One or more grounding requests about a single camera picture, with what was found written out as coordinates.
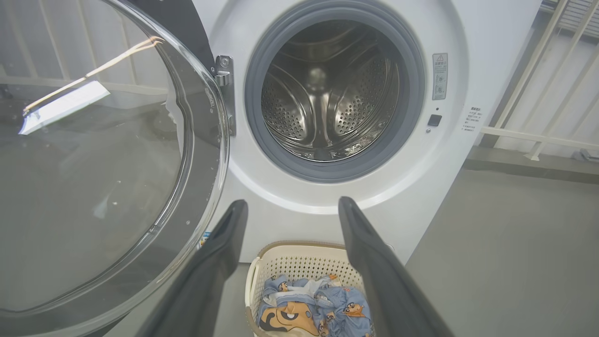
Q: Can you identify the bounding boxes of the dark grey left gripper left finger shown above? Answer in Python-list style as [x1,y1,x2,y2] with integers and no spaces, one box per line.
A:
[136,200,248,337]

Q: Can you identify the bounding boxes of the white metal railing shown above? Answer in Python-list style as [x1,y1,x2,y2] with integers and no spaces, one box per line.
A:
[482,0,599,162]

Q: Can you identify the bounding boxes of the glass washing machine door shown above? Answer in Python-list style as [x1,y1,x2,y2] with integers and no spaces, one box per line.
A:
[0,0,230,337]

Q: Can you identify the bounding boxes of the blue garment small cartoon prints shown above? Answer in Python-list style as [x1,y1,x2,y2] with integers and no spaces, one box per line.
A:
[313,276,373,337]

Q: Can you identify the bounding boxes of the perforated steel washer drum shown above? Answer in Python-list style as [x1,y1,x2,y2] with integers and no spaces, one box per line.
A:
[261,20,401,162]

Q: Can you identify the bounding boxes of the white front-load washing machine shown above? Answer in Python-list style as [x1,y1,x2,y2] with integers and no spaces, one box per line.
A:
[192,0,543,265]

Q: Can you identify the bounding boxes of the cream perforated laundry basket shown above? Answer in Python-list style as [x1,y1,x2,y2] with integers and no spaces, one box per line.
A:
[246,241,376,337]

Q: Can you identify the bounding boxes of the grey warning sticker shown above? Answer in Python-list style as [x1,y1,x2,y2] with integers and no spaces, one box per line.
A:
[432,53,448,101]

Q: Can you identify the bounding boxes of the metal door hinge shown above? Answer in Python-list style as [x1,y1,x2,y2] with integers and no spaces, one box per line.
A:
[212,55,237,136]

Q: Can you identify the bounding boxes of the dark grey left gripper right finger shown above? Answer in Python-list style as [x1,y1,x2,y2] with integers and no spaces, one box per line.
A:
[338,197,454,337]

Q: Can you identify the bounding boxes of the blue garment large face print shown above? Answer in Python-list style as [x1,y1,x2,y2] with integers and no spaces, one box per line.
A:
[257,275,324,337]

